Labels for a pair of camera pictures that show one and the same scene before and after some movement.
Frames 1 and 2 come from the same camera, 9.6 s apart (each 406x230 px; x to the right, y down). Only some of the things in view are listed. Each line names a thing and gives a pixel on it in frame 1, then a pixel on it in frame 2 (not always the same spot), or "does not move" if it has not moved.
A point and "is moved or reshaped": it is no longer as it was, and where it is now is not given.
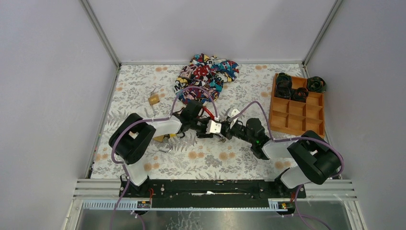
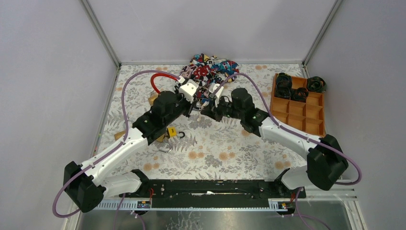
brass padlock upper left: [153, 98] does not move
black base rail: [210, 194] does not move
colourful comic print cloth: [209, 73] does not move
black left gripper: [205, 131] → [186, 108]
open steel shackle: [171, 149] does not move
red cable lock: [211, 116] is moved or reshaped
